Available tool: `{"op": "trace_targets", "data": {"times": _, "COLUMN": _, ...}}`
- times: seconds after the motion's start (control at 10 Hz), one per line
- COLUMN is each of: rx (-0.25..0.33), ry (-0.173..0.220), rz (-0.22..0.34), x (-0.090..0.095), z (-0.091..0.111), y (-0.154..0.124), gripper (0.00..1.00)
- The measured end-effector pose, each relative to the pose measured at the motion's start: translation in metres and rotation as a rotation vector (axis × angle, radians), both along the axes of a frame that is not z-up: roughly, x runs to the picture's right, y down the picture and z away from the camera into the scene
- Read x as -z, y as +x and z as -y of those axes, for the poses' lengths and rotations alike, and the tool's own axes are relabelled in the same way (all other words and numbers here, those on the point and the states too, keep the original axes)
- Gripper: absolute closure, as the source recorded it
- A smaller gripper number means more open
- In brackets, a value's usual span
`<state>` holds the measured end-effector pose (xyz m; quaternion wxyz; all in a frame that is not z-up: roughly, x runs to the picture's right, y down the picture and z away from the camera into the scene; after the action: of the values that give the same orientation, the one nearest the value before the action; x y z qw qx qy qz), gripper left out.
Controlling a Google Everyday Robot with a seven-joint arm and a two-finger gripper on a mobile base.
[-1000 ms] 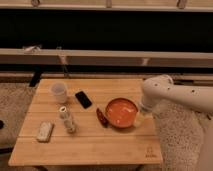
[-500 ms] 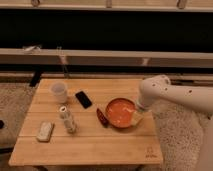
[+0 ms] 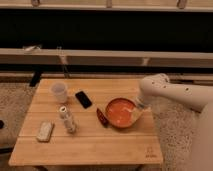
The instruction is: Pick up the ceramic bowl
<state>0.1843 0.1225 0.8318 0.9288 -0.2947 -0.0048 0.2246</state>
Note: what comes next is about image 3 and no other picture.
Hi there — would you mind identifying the white gripper wrist block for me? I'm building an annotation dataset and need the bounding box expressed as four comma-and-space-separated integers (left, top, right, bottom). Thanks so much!
131, 97, 149, 121

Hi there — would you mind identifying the orange ceramic bowl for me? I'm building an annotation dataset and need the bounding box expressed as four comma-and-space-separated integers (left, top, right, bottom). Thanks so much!
105, 98, 136, 128

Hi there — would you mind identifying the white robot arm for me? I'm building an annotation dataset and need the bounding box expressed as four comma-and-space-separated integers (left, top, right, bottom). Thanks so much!
135, 73, 213, 171

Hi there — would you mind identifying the black smartphone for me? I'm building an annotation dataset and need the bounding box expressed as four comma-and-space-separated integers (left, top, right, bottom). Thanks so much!
75, 91, 92, 108

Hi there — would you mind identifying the wooden table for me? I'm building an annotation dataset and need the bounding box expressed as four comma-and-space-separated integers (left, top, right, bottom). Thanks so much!
9, 79, 163, 166

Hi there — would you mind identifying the white plastic bottle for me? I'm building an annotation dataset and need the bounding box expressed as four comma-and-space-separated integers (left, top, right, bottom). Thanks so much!
59, 106, 76, 134

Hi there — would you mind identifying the translucent plastic cup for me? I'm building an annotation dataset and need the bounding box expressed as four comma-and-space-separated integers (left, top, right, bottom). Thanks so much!
50, 82, 68, 103

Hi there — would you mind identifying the white rectangular remote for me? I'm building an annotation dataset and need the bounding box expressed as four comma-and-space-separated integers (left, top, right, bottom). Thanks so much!
36, 122, 54, 142

